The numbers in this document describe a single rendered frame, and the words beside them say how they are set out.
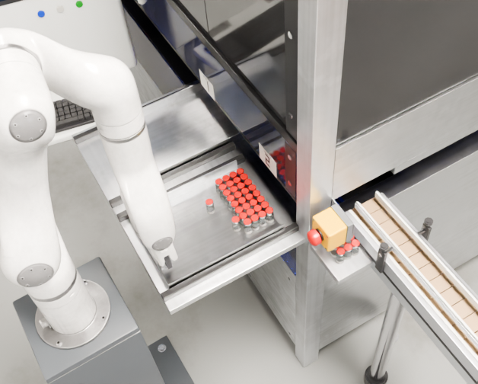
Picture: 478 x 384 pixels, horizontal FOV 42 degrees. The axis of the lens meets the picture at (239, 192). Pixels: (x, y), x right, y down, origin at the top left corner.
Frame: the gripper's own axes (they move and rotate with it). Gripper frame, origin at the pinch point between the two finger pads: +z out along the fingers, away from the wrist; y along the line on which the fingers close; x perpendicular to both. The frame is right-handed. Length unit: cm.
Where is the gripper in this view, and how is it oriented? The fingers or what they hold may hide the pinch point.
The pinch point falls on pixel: (164, 260)
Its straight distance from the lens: 159.7
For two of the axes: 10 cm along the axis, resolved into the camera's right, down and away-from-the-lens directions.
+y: -5.0, -6.7, 5.5
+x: -8.6, 4.4, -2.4
